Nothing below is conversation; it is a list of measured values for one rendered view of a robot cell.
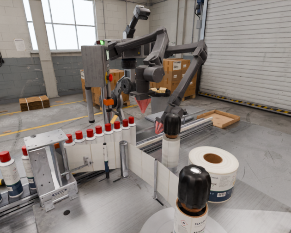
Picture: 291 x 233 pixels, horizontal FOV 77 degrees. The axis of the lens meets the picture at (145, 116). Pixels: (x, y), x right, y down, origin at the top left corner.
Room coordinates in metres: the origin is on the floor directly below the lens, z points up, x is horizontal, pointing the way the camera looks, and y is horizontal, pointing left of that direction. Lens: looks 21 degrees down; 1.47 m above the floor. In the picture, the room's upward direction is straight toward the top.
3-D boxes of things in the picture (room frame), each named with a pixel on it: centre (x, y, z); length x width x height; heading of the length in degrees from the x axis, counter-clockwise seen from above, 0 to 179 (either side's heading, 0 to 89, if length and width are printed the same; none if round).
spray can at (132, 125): (0.99, 0.08, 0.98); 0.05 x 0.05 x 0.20
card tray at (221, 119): (1.57, -0.68, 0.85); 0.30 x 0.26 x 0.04; 128
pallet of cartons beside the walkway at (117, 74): (4.85, 1.10, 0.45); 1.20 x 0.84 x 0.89; 40
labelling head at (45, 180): (0.62, 0.38, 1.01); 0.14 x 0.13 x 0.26; 128
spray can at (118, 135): (0.91, 0.16, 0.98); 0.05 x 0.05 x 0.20
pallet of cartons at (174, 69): (5.32, -0.81, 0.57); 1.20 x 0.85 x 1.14; 130
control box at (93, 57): (0.96, 0.25, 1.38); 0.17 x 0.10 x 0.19; 3
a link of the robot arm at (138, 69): (0.79, 0.01, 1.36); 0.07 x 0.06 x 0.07; 40
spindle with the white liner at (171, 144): (0.78, -0.12, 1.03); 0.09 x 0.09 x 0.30
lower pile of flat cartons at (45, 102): (4.54, 2.88, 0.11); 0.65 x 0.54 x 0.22; 125
